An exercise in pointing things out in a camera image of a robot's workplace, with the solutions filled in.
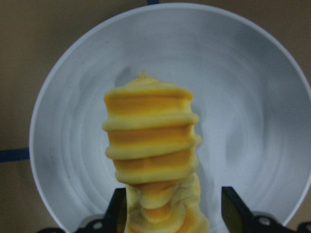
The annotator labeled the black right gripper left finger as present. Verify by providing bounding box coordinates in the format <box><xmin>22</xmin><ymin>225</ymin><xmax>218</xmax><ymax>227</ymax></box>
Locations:
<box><xmin>103</xmin><ymin>188</ymin><xmax>127</xmax><ymax>233</ymax></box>

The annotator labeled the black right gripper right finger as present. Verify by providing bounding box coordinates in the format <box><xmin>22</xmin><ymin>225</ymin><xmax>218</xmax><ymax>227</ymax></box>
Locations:
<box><xmin>221</xmin><ymin>186</ymin><xmax>254</xmax><ymax>233</ymax></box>

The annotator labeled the yellow sliced bread loaf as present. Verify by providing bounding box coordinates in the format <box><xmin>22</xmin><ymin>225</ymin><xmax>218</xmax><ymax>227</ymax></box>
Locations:
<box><xmin>102</xmin><ymin>72</ymin><xmax>209</xmax><ymax>233</ymax></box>

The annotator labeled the blue plate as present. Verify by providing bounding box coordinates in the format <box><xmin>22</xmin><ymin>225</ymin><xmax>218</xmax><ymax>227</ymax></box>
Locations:
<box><xmin>29</xmin><ymin>3</ymin><xmax>311</xmax><ymax>233</ymax></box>

